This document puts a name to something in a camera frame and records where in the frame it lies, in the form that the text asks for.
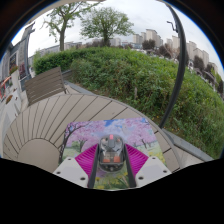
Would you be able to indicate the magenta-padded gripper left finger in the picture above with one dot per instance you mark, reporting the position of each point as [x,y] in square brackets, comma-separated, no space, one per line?
[85,161]

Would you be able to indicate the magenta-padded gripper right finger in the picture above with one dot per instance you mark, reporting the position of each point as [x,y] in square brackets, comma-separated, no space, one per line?
[137,161]

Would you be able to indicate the transparent grey computer mouse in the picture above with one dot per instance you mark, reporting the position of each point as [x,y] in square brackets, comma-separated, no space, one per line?
[111,155]

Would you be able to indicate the blossom landscape print mouse pad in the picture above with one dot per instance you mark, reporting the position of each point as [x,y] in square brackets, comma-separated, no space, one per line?
[86,133]

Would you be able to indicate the brown slatted outdoor chair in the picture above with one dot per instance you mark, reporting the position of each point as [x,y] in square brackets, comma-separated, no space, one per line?
[45,85]

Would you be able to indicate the dark curved parasol pole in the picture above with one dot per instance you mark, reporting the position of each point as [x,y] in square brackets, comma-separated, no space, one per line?
[180,66]

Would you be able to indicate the grey sign pylon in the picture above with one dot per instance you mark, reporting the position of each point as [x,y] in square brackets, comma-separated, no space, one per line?
[24,53]

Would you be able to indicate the distant apartment buildings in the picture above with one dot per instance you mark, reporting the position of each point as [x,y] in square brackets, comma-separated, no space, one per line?
[196,51]

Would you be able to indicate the tall thin-crowned tree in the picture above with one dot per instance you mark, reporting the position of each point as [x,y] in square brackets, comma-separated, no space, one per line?
[62,36]

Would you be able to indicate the round-crowned green tree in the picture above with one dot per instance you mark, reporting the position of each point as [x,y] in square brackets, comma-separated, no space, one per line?
[106,23]

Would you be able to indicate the beige parasol canopy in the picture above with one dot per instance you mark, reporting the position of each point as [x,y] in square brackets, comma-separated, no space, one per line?
[80,1]

